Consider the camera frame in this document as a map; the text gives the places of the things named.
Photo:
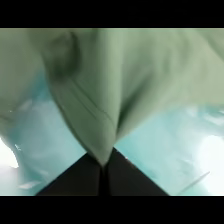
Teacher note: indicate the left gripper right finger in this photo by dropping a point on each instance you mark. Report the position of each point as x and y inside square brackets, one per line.
[133, 181]

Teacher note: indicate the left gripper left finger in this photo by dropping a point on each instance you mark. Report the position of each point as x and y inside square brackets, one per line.
[78, 181]

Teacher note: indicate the pale green shirt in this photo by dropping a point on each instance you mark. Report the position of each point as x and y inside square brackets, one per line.
[126, 76]

